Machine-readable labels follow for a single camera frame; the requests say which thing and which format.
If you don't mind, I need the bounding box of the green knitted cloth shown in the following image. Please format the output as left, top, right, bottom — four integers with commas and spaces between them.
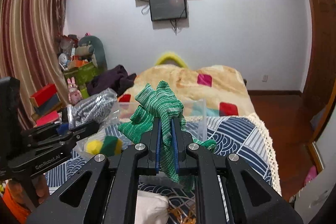
117, 80, 218, 192

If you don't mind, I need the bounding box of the yellow plush ball toy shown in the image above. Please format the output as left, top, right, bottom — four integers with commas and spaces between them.
85, 140, 103, 155

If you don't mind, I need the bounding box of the clear plastic storage bin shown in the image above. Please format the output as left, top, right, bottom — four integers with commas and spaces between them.
119, 99, 207, 141

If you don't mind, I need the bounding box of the green yellow sponge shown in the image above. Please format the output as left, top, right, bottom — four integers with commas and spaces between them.
100, 136, 122, 157

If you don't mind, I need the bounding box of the grey cloth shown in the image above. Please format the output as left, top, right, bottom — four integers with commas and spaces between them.
67, 88, 117, 129

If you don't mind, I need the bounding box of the white drawstring pouch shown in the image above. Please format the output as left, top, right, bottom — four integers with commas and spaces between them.
134, 190, 169, 224

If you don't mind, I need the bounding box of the person's left hand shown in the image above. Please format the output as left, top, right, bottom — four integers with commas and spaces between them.
33, 174, 50, 204

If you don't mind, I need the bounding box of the red book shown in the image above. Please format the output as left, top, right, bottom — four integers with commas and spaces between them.
36, 111, 60, 127

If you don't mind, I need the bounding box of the pink rabbit doll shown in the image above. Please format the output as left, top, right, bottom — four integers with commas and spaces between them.
67, 77, 83, 106

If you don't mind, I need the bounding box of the red box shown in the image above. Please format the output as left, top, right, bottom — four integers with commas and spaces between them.
30, 84, 57, 107

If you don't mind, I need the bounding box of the green bottle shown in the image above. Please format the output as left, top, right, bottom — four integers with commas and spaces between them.
79, 84, 90, 99

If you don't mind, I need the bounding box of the beige fleece blanket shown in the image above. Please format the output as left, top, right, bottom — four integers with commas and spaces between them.
118, 64, 255, 116

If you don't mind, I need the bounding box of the green storage box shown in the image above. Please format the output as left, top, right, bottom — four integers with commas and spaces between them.
63, 62, 103, 86

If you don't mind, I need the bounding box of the dark purple clothes pile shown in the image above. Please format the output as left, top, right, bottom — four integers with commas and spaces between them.
87, 65, 137, 97

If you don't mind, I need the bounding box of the blue white patterned bedspread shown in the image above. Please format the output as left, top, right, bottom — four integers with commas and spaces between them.
46, 115, 281, 223

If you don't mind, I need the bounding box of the yellow green pillow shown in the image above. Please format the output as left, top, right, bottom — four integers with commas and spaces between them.
155, 52, 188, 68

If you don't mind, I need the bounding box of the green dinosaur plush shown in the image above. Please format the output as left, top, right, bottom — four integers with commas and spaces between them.
75, 35, 107, 71

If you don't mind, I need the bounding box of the striped brown curtain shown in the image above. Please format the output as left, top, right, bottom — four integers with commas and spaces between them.
1, 0, 68, 129

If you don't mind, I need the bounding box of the wooden door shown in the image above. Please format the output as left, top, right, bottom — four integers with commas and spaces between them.
303, 0, 335, 111

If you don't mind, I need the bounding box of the small black wall monitor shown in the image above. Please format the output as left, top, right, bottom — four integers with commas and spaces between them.
149, 0, 187, 22

